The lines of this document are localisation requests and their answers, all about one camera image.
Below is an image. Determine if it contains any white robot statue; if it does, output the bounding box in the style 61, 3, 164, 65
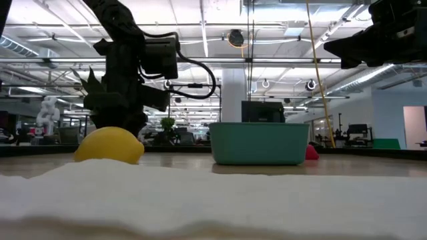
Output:
35, 96, 61, 136

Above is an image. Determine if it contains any red strawberry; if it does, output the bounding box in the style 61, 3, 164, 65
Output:
305, 144, 320, 161

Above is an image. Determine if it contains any green plant in white pot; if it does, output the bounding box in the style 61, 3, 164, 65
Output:
71, 67, 107, 97

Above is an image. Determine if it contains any yellow lemon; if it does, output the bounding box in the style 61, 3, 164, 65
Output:
73, 126, 145, 165

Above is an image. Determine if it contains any black ceiling cable reel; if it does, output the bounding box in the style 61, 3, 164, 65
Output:
228, 29, 246, 48

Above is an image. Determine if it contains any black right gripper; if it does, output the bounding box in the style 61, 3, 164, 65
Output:
323, 0, 418, 69

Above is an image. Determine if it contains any white folded cloth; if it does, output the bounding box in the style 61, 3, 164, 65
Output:
0, 159, 427, 240

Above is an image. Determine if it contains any small green background plant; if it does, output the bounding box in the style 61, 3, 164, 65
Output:
159, 117, 176, 133

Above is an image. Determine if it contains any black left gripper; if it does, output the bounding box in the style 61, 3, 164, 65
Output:
83, 37, 171, 137

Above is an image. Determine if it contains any black aluminium table frame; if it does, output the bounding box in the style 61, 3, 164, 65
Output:
0, 144, 427, 161

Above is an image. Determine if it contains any black background rack frame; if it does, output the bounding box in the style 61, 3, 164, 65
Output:
168, 83, 222, 124

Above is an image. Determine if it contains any green background panel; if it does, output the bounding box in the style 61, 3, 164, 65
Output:
372, 138, 402, 150

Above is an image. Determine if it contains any teal plastic tupperware container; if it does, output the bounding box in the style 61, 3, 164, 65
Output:
209, 122, 310, 166

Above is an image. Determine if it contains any yellow hanging cable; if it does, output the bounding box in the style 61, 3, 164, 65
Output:
305, 0, 336, 149

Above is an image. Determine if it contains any black perforated computer case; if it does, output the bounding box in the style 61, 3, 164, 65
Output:
241, 101, 286, 123

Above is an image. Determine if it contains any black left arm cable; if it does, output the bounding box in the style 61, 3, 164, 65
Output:
138, 31, 218, 100

